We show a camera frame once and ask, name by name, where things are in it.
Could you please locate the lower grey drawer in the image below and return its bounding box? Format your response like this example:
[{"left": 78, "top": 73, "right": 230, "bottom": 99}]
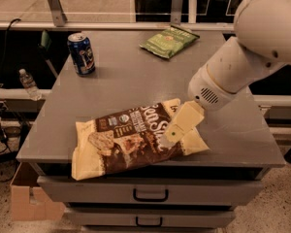
[{"left": 65, "top": 208, "right": 235, "bottom": 228}]

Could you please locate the grey drawer cabinet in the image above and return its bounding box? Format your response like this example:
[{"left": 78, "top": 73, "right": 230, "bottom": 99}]
[{"left": 18, "top": 31, "right": 284, "bottom": 233}]

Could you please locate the cardboard box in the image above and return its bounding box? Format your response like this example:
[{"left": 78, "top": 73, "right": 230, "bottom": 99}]
[{"left": 10, "top": 163, "right": 65, "bottom": 221}]

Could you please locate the grey drawer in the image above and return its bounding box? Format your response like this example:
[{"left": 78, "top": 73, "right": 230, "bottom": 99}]
[
  {"left": 65, "top": 208, "right": 235, "bottom": 228},
  {"left": 38, "top": 176, "right": 263, "bottom": 207}
]

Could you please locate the black cable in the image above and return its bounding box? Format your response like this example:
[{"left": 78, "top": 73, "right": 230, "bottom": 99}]
[{"left": 0, "top": 17, "right": 32, "bottom": 183}]

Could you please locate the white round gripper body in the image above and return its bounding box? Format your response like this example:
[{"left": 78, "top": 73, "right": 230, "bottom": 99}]
[{"left": 188, "top": 37, "right": 284, "bottom": 111}]

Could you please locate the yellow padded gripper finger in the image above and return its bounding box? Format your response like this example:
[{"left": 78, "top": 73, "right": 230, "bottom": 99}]
[{"left": 163, "top": 101, "right": 204, "bottom": 144}]

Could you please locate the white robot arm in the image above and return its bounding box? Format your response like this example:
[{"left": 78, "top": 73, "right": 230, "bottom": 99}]
[{"left": 160, "top": 0, "right": 291, "bottom": 148}]

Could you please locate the blue soda can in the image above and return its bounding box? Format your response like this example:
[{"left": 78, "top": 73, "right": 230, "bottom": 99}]
[{"left": 67, "top": 33, "right": 95, "bottom": 76}]

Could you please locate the green chip bag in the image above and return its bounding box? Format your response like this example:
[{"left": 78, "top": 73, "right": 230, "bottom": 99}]
[{"left": 140, "top": 25, "right": 200, "bottom": 59}]

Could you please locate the metal window railing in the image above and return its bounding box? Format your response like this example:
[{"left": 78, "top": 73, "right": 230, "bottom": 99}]
[{"left": 0, "top": 0, "right": 242, "bottom": 31}]

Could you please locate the brown sea salt chip bag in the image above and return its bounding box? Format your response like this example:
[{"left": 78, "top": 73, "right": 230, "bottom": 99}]
[{"left": 72, "top": 98, "right": 208, "bottom": 181}]

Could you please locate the clear plastic water bottle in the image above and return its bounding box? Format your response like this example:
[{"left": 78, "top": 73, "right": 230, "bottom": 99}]
[{"left": 18, "top": 69, "right": 42, "bottom": 101}]

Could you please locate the upper grey drawer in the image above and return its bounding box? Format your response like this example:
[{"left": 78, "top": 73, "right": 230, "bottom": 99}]
[{"left": 38, "top": 176, "right": 263, "bottom": 207}]

